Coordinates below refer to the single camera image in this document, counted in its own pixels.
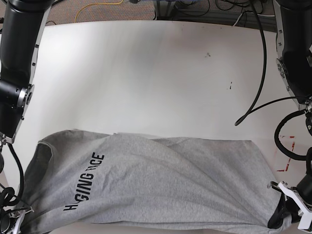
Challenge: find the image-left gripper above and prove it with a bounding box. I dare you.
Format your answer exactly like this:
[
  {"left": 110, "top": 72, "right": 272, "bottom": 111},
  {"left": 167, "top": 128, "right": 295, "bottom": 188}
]
[{"left": 0, "top": 206, "right": 33, "bottom": 234}]

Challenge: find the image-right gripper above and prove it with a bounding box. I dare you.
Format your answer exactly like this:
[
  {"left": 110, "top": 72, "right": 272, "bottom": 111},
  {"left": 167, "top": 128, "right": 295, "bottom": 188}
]
[{"left": 268, "top": 174, "right": 312, "bottom": 231}]

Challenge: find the grey printed T-shirt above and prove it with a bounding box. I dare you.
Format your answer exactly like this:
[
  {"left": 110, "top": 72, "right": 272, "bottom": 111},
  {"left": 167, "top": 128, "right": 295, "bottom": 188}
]
[{"left": 21, "top": 130, "right": 292, "bottom": 234}]

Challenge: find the black robot arm image-left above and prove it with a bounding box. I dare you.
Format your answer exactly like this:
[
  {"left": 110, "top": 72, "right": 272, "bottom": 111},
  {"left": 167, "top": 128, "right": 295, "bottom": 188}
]
[{"left": 0, "top": 0, "right": 54, "bottom": 234}]

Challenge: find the red tape rectangle marking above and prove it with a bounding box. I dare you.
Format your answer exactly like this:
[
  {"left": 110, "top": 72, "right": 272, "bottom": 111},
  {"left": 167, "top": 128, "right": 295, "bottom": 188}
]
[{"left": 274, "top": 135, "right": 296, "bottom": 173}]

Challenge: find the white cable on floor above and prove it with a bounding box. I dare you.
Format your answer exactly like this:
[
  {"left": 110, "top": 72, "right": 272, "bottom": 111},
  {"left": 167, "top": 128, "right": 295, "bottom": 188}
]
[{"left": 233, "top": 12, "right": 276, "bottom": 27}]

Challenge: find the grey metal frame leg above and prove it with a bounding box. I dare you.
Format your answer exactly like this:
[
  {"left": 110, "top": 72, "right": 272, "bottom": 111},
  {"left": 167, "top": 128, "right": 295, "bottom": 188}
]
[{"left": 153, "top": 0, "right": 177, "bottom": 20}]

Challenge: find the yellow cable on floor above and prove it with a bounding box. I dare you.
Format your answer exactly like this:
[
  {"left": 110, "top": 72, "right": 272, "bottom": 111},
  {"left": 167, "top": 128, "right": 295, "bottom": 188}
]
[{"left": 75, "top": 0, "right": 124, "bottom": 23}]

